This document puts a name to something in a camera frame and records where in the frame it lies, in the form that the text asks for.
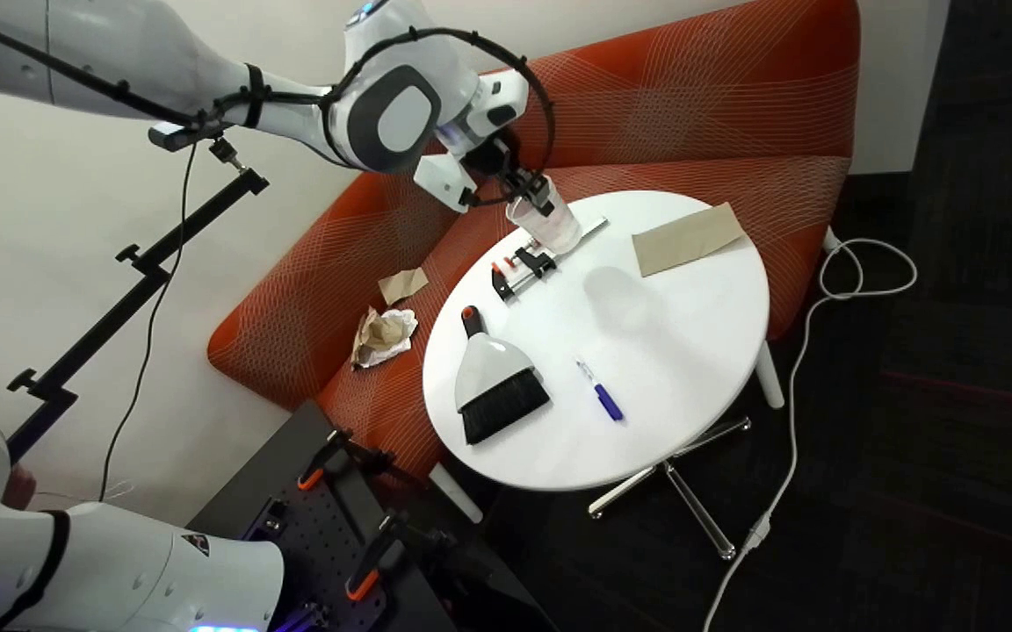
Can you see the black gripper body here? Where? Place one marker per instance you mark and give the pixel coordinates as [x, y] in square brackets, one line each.
[509, 164]

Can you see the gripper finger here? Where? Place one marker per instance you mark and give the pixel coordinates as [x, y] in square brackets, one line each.
[526, 219]
[558, 230]

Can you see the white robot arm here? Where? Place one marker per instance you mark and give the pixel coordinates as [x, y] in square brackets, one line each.
[386, 111]

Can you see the clear plastic cup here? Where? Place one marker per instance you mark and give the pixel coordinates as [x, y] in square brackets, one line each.
[615, 299]

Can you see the brown cardboard piece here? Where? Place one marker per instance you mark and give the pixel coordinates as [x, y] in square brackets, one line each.
[691, 241]

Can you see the small brown paper scrap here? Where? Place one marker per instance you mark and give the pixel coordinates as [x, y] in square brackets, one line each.
[406, 287]

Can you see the blue capped white marker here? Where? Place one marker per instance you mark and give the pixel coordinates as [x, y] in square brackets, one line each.
[602, 390]

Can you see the orange striped sofa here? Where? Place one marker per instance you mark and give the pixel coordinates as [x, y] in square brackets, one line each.
[692, 107]

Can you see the crumpled white paper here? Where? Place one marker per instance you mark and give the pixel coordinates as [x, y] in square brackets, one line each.
[384, 338]

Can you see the chrome table base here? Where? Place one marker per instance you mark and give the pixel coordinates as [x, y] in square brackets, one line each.
[676, 478]

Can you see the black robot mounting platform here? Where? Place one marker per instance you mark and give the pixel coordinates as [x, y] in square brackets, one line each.
[331, 528]

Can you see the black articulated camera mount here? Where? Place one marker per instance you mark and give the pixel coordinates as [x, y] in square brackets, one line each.
[130, 294]

